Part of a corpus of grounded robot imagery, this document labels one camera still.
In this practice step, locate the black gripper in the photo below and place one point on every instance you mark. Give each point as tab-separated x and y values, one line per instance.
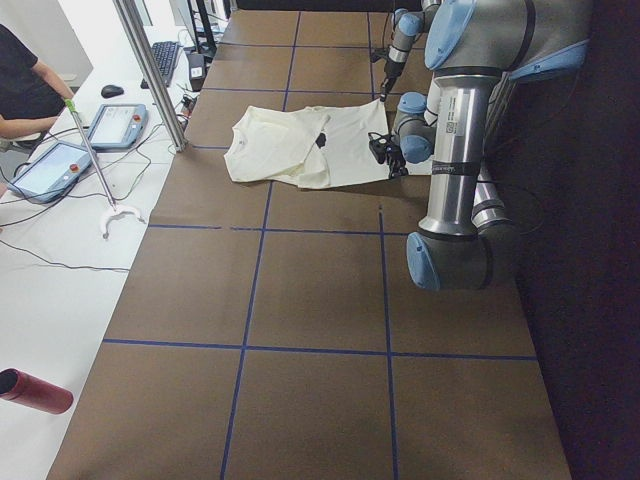
390	70
396	161

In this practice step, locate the cream long-sleeve t-shirt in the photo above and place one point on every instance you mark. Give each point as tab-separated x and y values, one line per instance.
313	148

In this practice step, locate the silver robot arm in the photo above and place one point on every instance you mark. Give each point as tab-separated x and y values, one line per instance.
465	240
408	26

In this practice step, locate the black keyboard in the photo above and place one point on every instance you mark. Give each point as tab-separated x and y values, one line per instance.
165	54

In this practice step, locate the far blue teach pendant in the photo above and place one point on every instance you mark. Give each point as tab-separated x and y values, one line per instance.
117	127

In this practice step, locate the blue teach pendant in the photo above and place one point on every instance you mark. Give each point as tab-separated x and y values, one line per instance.
52	174
117	127

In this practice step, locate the black computer mouse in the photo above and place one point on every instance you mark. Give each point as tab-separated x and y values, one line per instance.
110	91

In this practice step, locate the near blue teach pendant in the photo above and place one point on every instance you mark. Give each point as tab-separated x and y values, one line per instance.
52	174

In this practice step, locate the person in black shirt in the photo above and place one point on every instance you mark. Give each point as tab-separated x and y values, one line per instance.
32	94

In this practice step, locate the red cylindrical bottle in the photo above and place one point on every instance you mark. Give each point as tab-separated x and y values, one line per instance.
27	390

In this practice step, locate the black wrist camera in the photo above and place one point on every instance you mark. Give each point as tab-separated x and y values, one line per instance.
379	54

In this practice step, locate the aluminium frame post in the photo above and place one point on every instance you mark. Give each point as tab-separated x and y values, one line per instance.
141	48

